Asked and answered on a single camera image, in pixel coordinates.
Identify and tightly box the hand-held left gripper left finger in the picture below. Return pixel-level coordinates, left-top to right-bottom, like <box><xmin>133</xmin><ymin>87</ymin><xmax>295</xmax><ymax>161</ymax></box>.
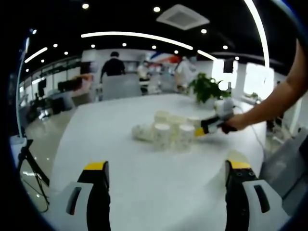
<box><xmin>49</xmin><ymin>160</ymin><xmax>111</xmax><ymax>231</ymax></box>

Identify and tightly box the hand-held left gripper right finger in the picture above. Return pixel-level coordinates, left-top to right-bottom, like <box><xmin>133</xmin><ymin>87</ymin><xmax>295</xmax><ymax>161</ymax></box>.
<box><xmin>225</xmin><ymin>159</ymin><xmax>291</xmax><ymax>231</ymax></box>

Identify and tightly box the cluster of white paper cups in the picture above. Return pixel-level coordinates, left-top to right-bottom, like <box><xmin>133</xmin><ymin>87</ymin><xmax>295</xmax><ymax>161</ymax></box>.
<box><xmin>131</xmin><ymin>109</ymin><xmax>202</xmax><ymax>154</ymax></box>

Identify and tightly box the person's right hand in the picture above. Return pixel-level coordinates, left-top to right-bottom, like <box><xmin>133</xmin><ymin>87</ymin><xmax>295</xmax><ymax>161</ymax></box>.
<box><xmin>225</xmin><ymin>112</ymin><xmax>251</xmax><ymax>131</ymax></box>

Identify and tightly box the green potted plant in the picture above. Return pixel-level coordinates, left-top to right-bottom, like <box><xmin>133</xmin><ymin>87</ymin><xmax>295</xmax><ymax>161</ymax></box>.
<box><xmin>189</xmin><ymin>73</ymin><xmax>231</xmax><ymax>109</ymax></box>

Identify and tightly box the black hanging monitor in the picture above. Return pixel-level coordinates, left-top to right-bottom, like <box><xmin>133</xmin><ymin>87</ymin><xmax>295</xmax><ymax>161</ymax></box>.
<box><xmin>223</xmin><ymin>59</ymin><xmax>234</xmax><ymax>73</ymax></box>

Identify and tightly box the white table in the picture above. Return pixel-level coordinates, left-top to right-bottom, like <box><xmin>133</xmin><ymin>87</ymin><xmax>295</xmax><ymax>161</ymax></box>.
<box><xmin>51</xmin><ymin>93</ymin><xmax>268</xmax><ymax>231</ymax></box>

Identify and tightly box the long ceiling light strip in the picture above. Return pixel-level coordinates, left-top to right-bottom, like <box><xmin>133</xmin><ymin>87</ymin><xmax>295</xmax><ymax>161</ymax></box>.
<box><xmin>80</xmin><ymin>31</ymin><xmax>194</xmax><ymax>51</ymax></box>
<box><xmin>197</xmin><ymin>50</ymin><xmax>218</xmax><ymax>61</ymax></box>
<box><xmin>243</xmin><ymin>0</ymin><xmax>270</xmax><ymax>69</ymax></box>
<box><xmin>24</xmin><ymin>47</ymin><xmax>48</xmax><ymax>64</ymax></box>

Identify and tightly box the black tripod stand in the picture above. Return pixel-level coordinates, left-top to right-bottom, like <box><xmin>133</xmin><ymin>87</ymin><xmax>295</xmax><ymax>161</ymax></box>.
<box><xmin>16</xmin><ymin>139</ymin><xmax>51</xmax><ymax>214</ymax></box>

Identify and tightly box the white ceiling air vent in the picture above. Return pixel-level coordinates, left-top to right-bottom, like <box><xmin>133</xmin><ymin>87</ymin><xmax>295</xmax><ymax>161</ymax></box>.
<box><xmin>156</xmin><ymin>4</ymin><xmax>210</xmax><ymax>31</ymax></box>

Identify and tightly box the group of round ceiling downlights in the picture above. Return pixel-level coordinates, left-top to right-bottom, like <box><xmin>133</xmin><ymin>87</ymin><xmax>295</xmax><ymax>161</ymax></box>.
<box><xmin>31</xmin><ymin>2</ymin><xmax>241</xmax><ymax>73</ymax></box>

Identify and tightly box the black desk monitor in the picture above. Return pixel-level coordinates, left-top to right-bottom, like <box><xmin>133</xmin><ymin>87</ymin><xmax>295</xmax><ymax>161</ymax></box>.
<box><xmin>37</xmin><ymin>79</ymin><xmax>48</xmax><ymax>96</ymax></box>

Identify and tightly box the white vertical light bar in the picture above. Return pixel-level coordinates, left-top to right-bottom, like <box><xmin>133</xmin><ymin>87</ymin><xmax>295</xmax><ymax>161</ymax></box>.
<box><xmin>23</xmin><ymin>36</ymin><xmax>31</xmax><ymax>60</ymax></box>

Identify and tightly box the thin gripper cable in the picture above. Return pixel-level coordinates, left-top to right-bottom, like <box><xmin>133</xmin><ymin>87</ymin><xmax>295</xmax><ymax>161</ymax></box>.
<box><xmin>247</xmin><ymin>125</ymin><xmax>268</xmax><ymax>154</ymax></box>

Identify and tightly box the wall screen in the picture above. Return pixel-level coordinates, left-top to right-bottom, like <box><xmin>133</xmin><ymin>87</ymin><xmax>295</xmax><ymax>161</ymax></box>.
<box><xmin>80</xmin><ymin>60</ymin><xmax>94</xmax><ymax>75</ymax></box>

